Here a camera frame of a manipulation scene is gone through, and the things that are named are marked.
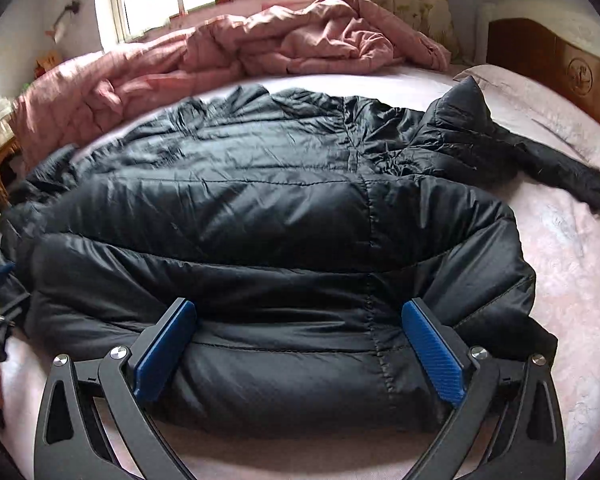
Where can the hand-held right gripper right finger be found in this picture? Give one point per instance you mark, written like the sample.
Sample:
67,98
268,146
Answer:
432,355

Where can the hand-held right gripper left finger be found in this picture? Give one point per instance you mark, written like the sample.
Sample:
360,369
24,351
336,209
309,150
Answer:
165,350

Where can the black puffer jacket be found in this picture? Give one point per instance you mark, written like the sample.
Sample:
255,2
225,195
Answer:
260,200

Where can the pink pillow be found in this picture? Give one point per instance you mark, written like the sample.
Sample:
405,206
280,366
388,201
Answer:
555,110

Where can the wooden headboard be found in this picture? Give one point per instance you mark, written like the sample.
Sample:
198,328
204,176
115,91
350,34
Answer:
530,45

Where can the pink quilt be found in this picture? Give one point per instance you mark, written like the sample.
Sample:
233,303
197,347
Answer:
280,40

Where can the wall hook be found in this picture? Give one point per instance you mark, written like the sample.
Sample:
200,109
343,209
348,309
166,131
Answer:
62,20

